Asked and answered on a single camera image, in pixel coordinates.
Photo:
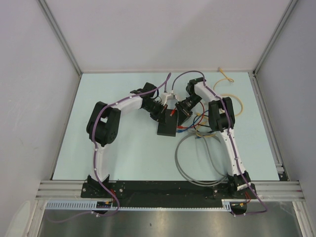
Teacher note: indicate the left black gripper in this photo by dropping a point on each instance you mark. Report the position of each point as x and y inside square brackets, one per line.
[160, 116]

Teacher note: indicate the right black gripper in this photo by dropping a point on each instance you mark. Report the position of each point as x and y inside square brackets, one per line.
[182, 117]

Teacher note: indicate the black network switch box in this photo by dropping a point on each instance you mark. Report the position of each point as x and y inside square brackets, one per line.
[170, 127]

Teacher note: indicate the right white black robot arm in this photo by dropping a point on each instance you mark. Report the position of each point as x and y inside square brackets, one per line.
[221, 120]

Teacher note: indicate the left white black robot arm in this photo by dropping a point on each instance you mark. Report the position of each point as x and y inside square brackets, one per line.
[103, 128]

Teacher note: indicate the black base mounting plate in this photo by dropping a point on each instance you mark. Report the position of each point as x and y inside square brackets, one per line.
[172, 194]

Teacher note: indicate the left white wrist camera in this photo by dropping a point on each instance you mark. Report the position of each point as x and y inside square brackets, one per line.
[165, 97]

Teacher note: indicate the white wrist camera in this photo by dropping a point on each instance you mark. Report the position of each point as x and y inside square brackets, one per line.
[165, 97]
[173, 96]

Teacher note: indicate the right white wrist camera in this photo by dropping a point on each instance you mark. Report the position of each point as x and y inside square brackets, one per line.
[173, 96]

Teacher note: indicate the slotted grey cable duct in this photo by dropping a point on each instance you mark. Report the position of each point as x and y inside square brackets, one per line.
[88, 205]

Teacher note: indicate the aluminium front frame rail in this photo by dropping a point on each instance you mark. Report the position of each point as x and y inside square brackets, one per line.
[266, 190]

